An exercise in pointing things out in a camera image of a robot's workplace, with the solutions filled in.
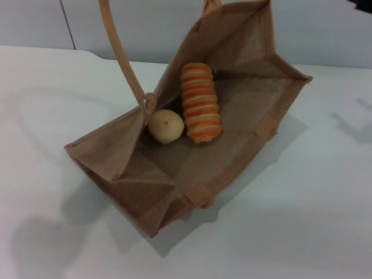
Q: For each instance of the round pale egg yolk pastry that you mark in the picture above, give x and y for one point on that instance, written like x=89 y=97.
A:
x=166 y=126

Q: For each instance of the orange striped bread loaf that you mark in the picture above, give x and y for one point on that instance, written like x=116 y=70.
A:
x=201 y=104

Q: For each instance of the brown jute tote bag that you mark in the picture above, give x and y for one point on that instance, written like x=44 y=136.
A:
x=238 y=145

